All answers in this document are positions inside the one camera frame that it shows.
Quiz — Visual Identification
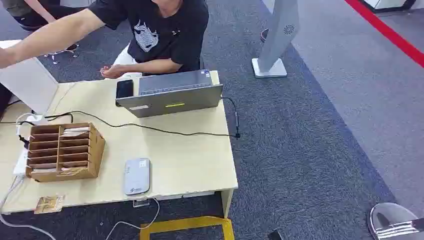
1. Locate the grey laptop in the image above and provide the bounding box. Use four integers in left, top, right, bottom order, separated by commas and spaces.
115, 69, 224, 119

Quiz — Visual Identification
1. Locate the pale wooden desk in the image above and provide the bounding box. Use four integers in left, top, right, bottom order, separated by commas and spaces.
0, 70, 239, 220

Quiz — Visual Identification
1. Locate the black smartphone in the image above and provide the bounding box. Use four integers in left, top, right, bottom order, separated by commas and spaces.
115, 79, 135, 108

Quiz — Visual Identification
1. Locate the person in black shirt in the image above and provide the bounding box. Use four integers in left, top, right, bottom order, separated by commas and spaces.
87, 0, 210, 76

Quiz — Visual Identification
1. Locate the white card reader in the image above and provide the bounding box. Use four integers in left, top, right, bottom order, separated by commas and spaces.
123, 157, 152, 197

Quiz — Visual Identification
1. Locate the clear plastic tag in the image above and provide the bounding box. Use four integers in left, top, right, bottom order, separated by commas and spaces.
132, 198, 151, 209

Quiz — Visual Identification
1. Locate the person's left hand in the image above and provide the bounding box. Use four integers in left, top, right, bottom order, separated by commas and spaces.
99, 64, 128, 80

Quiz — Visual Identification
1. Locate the white kiosk stand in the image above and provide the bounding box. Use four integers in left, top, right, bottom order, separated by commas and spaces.
251, 0, 301, 79

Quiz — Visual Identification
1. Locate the wooden card box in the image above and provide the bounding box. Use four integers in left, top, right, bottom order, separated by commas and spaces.
25, 122, 107, 184

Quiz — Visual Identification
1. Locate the white cards stack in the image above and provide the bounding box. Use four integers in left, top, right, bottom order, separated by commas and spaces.
60, 126, 91, 138

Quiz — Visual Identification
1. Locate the brown cards stack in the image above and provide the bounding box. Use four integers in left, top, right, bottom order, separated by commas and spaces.
32, 166, 88, 175

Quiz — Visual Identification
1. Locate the office chair base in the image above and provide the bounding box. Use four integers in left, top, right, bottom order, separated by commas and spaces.
43, 43, 81, 65

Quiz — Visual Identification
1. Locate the white monitor panel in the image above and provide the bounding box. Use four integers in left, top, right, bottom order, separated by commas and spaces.
0, 39, 60, 116

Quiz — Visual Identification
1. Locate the white power strip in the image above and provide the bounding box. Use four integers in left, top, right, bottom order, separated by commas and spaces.
12, 148, 30, 177

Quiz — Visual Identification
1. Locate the white cabinet base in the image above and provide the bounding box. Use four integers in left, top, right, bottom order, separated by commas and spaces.
360, 0, 417, 13

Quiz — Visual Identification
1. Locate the person standing behind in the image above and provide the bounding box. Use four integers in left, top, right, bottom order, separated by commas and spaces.
0, 0, 88, 33

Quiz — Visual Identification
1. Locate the black cable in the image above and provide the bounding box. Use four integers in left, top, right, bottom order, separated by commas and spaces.
0, 96, 242, 140

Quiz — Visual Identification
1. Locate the yellow floor tape frame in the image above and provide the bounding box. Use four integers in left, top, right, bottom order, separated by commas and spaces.
139, 215, 236, 240

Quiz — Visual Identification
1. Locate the white reader cable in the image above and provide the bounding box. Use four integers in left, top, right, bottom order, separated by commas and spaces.
104, 197, 161, 240

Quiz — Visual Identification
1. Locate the white looped cable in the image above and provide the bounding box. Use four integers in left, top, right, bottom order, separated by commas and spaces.
15, 112, 44, 137

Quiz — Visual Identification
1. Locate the white power strip cable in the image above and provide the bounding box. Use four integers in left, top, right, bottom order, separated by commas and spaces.
0, 175, 58, 240

